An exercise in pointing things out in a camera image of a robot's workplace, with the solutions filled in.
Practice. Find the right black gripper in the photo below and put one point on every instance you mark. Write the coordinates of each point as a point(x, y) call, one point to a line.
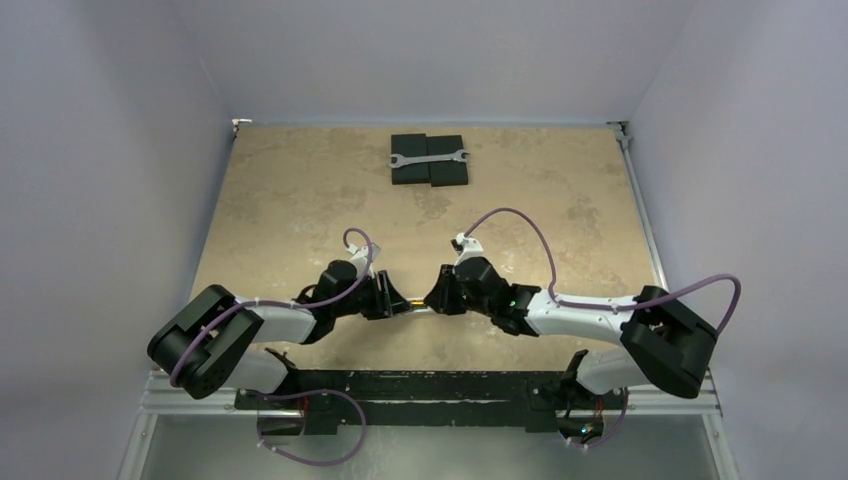
point(448, 290)

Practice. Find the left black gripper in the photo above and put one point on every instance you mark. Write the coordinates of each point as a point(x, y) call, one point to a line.
point(393, 303)

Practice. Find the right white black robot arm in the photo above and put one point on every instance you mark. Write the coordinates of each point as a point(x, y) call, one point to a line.
point(653, 340)

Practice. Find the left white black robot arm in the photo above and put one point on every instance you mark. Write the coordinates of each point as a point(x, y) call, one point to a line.
point(205, 346)

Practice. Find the right black foam block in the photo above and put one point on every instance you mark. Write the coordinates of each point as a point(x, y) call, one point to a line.
point(449, 172)

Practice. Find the silver open-end wrench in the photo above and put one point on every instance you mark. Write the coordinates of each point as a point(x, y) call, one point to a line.
point(398, 161)

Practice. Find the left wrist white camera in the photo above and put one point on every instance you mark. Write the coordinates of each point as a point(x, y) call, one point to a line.
point(363, 258)

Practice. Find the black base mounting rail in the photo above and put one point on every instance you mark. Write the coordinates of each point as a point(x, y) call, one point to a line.
point(535, 401)

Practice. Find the right aluminium frame rail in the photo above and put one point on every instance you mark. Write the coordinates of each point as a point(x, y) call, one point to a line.
point(712, 417)

